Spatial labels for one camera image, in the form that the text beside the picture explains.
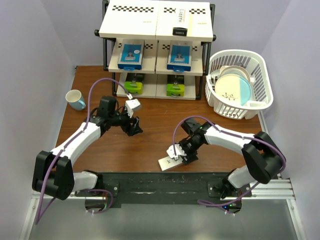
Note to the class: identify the white Harry's razor box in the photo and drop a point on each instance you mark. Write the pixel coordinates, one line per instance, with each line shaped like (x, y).
(181, 22)

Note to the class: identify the aluminium rail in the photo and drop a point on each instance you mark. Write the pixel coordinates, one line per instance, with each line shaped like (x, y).
(163, 206)

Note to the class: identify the blue ceramic mug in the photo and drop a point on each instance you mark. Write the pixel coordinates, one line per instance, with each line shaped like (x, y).
(75, 99)

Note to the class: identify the black green razor package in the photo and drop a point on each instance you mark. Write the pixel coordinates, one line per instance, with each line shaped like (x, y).
(175, 85)

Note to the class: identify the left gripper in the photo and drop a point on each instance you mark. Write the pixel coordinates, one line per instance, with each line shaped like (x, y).
(132, 129)

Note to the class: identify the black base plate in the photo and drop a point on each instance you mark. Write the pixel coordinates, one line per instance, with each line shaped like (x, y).
(163, 188)

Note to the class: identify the blue razor package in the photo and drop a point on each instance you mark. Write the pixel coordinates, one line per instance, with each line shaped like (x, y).
(180, 56)

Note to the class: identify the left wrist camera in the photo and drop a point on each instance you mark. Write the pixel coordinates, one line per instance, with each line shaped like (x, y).
(132, 106)

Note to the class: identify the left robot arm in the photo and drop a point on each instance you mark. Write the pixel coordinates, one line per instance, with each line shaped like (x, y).
(53, 171)

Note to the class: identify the white three-tier shelf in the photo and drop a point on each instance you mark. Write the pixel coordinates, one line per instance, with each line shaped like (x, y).
(152, 21)

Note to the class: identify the black green razor box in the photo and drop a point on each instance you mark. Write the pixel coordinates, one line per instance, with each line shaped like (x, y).
(134, 83)

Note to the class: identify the blue booklet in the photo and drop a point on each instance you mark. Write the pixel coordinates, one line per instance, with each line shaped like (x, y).
(131, 54)

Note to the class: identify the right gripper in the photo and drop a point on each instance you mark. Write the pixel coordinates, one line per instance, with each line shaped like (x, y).
(188, 157)

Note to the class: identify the beige and blue plate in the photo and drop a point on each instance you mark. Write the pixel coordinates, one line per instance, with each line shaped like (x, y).
(234, 84)

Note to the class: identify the white plastic basket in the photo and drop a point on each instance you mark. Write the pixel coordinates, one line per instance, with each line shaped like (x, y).
(262, 96)

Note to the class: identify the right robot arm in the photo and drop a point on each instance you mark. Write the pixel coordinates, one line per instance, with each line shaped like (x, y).
(263, 159)

